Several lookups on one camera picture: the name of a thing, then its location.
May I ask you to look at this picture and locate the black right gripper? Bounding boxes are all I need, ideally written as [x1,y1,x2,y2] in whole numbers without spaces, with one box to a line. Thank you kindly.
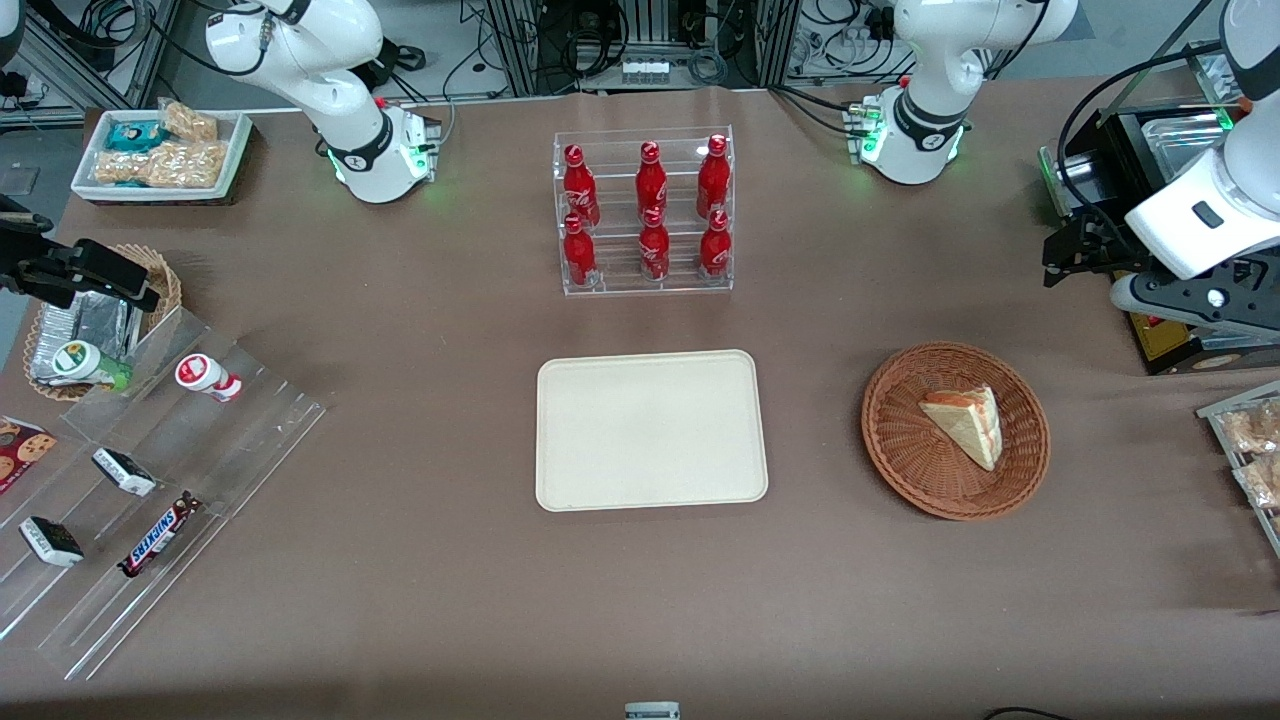
[0,238,162,313]

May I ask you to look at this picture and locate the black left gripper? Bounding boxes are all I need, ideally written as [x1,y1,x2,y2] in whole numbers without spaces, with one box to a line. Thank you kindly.
[1042,205,1153,290]

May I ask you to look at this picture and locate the triangular sandwich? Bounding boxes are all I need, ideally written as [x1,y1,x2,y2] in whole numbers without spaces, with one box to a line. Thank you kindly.
[918,385,1003,472]

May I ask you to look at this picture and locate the small brown wicker basket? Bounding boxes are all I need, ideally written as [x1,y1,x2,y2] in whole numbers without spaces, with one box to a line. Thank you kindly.
[25,243,183,402]

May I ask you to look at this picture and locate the white rectangular snack tray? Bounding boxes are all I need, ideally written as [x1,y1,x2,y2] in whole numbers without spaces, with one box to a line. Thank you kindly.
[72,108,253,206]

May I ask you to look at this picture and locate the metal wrapped bread tray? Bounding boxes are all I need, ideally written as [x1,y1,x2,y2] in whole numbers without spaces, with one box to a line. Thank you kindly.
[1197,380,1280,557]

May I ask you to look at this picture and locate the large brown wicker basket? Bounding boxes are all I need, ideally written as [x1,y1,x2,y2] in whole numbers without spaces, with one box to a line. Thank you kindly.
[861,342,1051,521]

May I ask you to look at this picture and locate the beige plastic tray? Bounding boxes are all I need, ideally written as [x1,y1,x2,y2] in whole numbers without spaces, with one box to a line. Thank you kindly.
[536,349,769,513]

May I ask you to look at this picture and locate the silver foil packet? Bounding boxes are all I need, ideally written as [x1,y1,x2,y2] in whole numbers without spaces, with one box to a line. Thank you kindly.
[30,293,143,386]

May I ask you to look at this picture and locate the green capped yogurt bottle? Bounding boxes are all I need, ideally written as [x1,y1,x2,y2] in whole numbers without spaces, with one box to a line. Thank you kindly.
[52,340,134,392]

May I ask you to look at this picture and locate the red capped yogurt bottle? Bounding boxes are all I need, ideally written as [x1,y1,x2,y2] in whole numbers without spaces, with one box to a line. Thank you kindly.
[175,353,243,403]

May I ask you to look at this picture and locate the black food warmer machine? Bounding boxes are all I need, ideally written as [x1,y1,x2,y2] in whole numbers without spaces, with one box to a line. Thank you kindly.
[1040,40,1280,377]

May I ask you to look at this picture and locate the large rice cracker packet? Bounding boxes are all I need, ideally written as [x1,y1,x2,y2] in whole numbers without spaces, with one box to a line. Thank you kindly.
[94,140,230,190]

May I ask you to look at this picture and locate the teal snack packet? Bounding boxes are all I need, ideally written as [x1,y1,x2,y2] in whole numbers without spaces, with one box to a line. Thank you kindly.
[105,120,167,153]

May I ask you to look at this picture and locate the clear warmer pan lid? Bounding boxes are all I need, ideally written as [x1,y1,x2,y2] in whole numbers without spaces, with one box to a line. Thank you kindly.
[1140,108,1239,183]

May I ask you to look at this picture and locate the red cookie packet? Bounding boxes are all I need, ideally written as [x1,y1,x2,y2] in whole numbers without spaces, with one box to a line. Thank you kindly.
[0,415,58,496]

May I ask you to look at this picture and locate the black white snack bar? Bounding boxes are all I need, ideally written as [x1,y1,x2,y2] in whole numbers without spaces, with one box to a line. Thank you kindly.
[92,447,158,498]
[20,516,85,568]

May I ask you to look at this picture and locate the small rice cracker packet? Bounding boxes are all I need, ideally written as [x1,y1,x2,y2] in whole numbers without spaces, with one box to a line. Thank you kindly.
[160,100,219,143]

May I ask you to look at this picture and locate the clear acrylic stepped shelf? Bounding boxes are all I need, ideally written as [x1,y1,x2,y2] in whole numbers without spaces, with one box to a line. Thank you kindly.
[0,305,330,682]

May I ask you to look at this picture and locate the Snickers chocolate bar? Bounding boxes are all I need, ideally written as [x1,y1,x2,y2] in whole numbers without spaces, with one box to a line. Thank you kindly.
[118,492,203,579]

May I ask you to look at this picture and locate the wrapped bread packet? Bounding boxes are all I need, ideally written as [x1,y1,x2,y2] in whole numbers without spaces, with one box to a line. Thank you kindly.
[1224,400,1280,453]
[1234,455,1280,507]

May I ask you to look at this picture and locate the red cola bottle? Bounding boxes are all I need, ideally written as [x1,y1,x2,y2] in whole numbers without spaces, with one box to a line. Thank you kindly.
[639,207,671,281]
[636,141,669,216]
[697,134,732,219]
[563,144,601,229]
[699,210,732,278]
[563,214,598,289]

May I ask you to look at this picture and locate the clear acrylic bottle rack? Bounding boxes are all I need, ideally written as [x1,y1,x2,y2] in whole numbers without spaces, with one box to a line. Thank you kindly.
[553,126,735,297]

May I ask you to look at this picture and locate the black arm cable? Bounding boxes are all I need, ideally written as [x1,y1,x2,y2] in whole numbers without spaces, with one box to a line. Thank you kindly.
[1056,40,1233,251]

